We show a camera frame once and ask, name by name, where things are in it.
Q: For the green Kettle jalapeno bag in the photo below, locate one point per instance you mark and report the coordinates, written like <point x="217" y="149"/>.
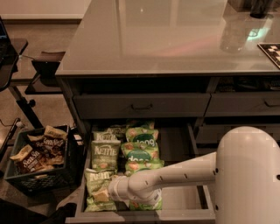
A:
<point x="98" y="198"/>

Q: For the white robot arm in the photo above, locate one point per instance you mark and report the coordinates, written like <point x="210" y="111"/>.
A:
<point x="245" y="169"/>

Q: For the rear green Dang chip bag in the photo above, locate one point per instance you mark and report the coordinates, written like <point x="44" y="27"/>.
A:
<point x="144" y="123"/>

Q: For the green dang chip bag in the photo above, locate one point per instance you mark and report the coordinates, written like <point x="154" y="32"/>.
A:
<point x="142" y="135"/>
<point x="138" y="166"/>
<point x="140" y="152"/>
<point x="144" y="123"/>

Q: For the rear green Kettle chip bag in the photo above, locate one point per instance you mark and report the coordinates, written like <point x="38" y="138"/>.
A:
<point x="117" y="130"/>

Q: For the green kettle chip bag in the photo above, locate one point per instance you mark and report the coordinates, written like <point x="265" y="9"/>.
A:
<point x="104" y="136"/>
<point x="117" y="130"/>
<point x="104" y="155"/>

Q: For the grey top left drawer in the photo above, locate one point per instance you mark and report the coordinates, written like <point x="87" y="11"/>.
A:
<point x="103" y="106"/>

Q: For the open grey middle drawer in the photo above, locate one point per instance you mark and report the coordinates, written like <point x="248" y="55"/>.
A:
<point x="176" y="194"/>

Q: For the grey middle right drawer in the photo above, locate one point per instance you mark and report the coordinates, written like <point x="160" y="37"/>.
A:
<point x="212" y="134"/>

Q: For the grey cabinet with counter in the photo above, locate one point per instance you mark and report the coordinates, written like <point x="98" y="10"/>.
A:
<point x="170" y="46"/>

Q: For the rear brown sea salt bag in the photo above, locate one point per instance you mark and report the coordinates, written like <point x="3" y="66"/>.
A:
<point x="54" y="142"/>

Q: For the brown sea salt bag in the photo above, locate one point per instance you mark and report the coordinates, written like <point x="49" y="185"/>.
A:
<point x="30" y="160"/>
<point x="54" y="142"/>

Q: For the front green Dang chip bag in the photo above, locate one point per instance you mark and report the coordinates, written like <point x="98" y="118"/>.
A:
<point x="138" y="166"/>

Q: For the middle brown chip bag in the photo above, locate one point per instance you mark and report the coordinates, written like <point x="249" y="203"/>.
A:
<point x="37" y="142"/>

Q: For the grey top right drawer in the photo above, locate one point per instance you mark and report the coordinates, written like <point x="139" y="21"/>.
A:
<point x="244" y="104"/>

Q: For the front brown sea salt bag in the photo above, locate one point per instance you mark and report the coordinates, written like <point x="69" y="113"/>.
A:
<point x="30" y="160"/>

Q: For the dark cup on counter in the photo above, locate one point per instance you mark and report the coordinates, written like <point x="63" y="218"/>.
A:
<point x="260" y="8"/>

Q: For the dark wooden stool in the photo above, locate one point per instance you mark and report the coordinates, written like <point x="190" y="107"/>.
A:
<point x="44" y="81"/>

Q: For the dark plastic crate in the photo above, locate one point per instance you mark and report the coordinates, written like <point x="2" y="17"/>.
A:
<point x="67" y="174"/>

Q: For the black desk with stand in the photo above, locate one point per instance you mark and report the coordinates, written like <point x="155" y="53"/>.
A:
<point x="11" y="49"/>

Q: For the black white fiducial marker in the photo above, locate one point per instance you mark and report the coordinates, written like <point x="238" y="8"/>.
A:
<point x="272" y="50"/>

